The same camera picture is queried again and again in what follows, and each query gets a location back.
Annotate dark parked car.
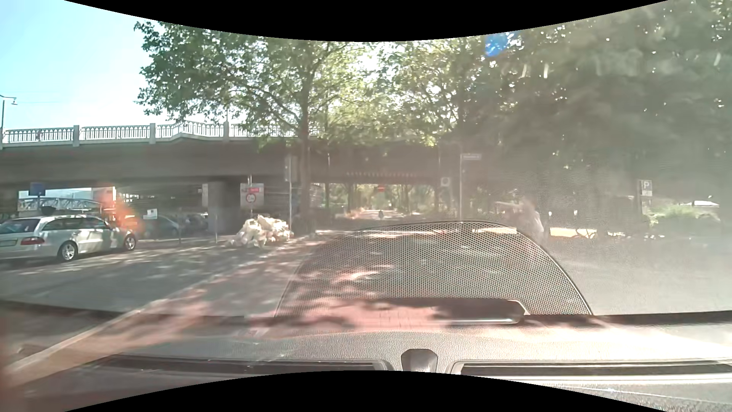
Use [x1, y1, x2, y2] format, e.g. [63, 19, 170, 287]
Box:
[133, 213, 198, 239]

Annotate grey concrete bridge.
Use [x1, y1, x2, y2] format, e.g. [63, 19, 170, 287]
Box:
[0, 121, 504, 235]

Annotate car's own bonnet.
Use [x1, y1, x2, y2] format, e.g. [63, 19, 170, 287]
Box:
[0, 311, 732, 412]

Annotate metal railing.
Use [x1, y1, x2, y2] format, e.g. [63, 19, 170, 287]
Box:
[17, 197, 105, 214]

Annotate parking sign on post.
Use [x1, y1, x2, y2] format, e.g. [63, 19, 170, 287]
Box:
[636, 179, 654, 217]

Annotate pile of white bags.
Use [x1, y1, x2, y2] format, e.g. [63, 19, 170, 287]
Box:
[226, 214, 294, 249]

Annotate lamp post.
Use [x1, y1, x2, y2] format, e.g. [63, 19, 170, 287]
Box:
[0, 94, 18, 145]

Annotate white and red road sign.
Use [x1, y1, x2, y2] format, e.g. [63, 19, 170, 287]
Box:
[239, 175, 265, 222]

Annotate row of trees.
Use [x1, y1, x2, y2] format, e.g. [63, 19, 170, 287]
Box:
[377, 0, 732, 230]

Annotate large leafy tree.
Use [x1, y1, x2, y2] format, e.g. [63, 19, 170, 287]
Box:
[134, 21, 401, 234]

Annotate person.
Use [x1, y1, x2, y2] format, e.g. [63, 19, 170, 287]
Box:
[516, 196, 548, 246]

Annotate street name sign on post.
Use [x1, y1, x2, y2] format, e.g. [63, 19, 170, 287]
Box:
[457, 152, 483, 222]

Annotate blue road sign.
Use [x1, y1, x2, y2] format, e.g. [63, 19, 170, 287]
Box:
[29, 182, 47, 216]

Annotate green bushes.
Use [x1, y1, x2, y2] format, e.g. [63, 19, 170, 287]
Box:
[649, 204, 722, 237]

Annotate white estate car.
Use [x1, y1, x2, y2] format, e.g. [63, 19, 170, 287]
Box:
[0, 214, 138, 264]

